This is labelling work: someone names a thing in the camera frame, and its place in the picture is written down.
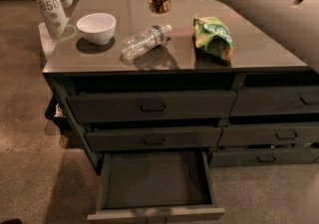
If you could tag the dark grey drawer cabinet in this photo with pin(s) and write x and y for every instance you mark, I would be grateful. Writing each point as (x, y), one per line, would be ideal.
(79, 67)

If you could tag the top left drawer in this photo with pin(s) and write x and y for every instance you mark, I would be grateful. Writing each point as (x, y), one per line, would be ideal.
(151, 106)

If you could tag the middle left drawer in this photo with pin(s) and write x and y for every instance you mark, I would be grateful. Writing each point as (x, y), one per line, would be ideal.
(153, 138)

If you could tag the top right drawer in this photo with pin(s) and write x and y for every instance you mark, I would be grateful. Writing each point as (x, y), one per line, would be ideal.
(277, 100)

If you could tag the open bottom left drawer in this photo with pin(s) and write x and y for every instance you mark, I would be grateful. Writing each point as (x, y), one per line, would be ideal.
(155, 187)

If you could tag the middle right drawer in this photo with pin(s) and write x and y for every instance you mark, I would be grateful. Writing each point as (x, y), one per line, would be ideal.
(270, 133)

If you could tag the bottom right drawer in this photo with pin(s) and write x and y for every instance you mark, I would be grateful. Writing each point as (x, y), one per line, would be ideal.
(260, 157)

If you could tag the clear plastic water bottle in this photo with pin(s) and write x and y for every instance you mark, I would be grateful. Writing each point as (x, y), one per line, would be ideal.
(136, 45)

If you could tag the white ceramic bowl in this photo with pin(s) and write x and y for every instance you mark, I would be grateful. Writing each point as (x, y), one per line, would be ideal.
(97, 28)

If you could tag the green snack bag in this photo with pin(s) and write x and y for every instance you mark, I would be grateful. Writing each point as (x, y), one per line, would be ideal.
(212, 37)

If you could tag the black bin beside cabinet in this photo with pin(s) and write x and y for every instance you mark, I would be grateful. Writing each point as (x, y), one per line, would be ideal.
(54, 114)

